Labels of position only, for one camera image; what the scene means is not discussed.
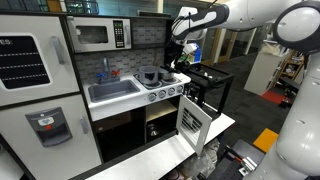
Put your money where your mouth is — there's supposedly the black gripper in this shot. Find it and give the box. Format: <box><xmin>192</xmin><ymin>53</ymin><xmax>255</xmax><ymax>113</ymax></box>
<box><xmin>161</xmin><ymin>39</ymin><xmax>188</xmax><ymax>74</ymax></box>

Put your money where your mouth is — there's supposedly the silver metal pot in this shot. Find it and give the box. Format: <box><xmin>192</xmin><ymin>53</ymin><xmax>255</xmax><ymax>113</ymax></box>
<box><xmin>157</xmin><ymin>69</ymin><xmax>177</xmax><ymax>82</ymax></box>

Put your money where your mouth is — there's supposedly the grey pot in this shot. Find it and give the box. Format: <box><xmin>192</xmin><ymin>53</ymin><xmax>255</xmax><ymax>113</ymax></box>
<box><xmin>138</xmin><ymin>65</ymin><xmax>160</xmax><ymax>85</ymax></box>

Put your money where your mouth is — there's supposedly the small shiny metal pot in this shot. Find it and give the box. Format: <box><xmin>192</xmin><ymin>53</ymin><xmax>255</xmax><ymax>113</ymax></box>
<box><xmin>146</xmin><ymin>123</ymin><xmax>162</xmax><ymax>138</ymax></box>

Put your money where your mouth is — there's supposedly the grey stovetop burner panel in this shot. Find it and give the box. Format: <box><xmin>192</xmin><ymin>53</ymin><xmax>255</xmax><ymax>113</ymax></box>
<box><xmin>133</xmin><ymin>71</ymin><xmax>184</xmax><ymax>91</ymax></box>

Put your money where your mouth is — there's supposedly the small blue box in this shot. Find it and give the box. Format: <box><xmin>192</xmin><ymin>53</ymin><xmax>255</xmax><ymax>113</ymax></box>
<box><xmin>192</xmin><ymin>46</ymin><xmax>203</xmax><ymax>64</ymax></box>

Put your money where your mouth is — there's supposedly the grey toy sink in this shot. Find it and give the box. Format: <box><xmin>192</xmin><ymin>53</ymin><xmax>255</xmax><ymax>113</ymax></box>
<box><xmin>87</xmin><ymin>79</ymin><xmax>141</xmax><ymax>103</ymax></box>

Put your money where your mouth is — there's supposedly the grey toy faucet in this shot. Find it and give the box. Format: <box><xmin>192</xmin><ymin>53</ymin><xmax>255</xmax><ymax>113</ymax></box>
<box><xmin>97</xmin><ymin>55</ymin><xmax>121</xmax><ymax>85</ymax></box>

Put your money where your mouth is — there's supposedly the white black toy kitchen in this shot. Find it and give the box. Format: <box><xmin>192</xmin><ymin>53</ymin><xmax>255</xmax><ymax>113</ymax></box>
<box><xmin>0</xmin><ymin>9</ymin><xmax>193</xmax><ymax>180</ymax></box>

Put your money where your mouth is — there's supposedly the white oven door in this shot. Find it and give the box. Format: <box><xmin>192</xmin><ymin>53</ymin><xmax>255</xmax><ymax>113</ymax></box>
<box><xmin>175</xmin><ymin>94</ymin><xmax>213</xmax><ymax>157</ymax></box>

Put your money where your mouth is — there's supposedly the white toy microwave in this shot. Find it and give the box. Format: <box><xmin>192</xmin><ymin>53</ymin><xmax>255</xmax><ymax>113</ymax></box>
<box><xmin>67</xmin><ymin>15</ymin><xmax>133</xmax><ymax>54</ymax></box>

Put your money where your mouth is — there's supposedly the white cabinet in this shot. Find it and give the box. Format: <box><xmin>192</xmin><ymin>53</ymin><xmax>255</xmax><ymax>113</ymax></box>
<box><xmin>243</xmin><ymin>49</ymin><xmax>286</xmax><ymax>96</ymax></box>

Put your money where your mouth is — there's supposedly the clear plastic bag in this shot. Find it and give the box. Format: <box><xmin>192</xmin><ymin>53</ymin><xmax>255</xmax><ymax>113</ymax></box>
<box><xmin>181</xmin><ymin>138</ymin><xmax>221</xmax><ymax>180</ymax></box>

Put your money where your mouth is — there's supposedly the red floor mat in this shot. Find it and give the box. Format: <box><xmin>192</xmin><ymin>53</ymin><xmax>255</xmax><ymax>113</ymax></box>
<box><xmin>260</xmin><ymin>90</ymin><xmax>287</xmax><ymax>105</ymax></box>

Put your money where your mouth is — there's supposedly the white chalkboard fridge door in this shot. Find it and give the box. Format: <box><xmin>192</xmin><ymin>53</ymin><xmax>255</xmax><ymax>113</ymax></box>
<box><xmin>0</xmin><ymin>14</ymin><xmax>81</xmax><ymax>108</ymax></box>

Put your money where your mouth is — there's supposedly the yellow floor mat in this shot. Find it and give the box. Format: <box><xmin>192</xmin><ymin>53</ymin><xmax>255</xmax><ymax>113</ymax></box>
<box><xmin>252</xmin><ymin>127</ymin><xmax>280</xmax><ymax>154</ymax></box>

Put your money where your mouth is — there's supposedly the wooden shelf unit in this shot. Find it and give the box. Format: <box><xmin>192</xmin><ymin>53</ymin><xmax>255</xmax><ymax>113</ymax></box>
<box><xmin>279</xmin><ymin>49</ymin><xmax>308</xmax><ymax>81</ymax></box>

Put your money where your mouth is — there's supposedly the orange wooden box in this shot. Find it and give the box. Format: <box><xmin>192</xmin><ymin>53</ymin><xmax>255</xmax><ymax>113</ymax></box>
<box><xmin>46</xmin><ymin>0</ymin><xmax>63</xmax><ymax>13</ymax></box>

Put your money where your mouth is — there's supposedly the white dispenser fridge door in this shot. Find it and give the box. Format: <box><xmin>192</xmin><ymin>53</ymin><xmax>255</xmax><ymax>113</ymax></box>
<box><xmin>0</xmin><ymin>94</ymin><xmax>103</xmax><ymax>180</ymax></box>

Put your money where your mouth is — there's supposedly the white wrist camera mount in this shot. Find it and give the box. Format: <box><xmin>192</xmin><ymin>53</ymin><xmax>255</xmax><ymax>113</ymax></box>
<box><xmin>181</xmin><ymin>42</ymin><xmax>198</xmax><ymax>56</ymax></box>

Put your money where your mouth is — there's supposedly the black metal frame cart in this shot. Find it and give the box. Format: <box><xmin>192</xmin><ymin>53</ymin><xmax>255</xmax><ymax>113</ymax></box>
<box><xmin>182</xmin><ymin>62</ymin><xmax>235</xmax><ymax>118</ymax></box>

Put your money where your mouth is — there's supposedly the black equipment with silver bracket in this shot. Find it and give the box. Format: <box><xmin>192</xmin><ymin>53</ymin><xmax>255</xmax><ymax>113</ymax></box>
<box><xmin>208</xmin><ymin>139</ymin><xmax>266</xmax><ymax>180</ymax></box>

